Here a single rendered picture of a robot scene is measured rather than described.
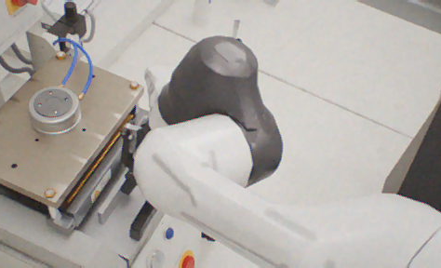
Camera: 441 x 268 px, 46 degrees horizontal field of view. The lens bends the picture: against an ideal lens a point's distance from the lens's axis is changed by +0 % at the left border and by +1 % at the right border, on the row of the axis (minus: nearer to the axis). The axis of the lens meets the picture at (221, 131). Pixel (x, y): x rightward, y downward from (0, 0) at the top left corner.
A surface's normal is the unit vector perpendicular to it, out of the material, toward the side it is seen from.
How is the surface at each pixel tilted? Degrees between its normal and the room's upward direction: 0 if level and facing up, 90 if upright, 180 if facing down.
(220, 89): 82
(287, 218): 21
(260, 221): 51
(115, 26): 0
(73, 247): 0
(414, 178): 46
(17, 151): 0
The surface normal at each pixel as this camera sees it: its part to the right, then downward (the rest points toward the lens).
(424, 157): -0.22, 0.07
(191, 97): -0.55, 0.52
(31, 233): 0.12, -0.62
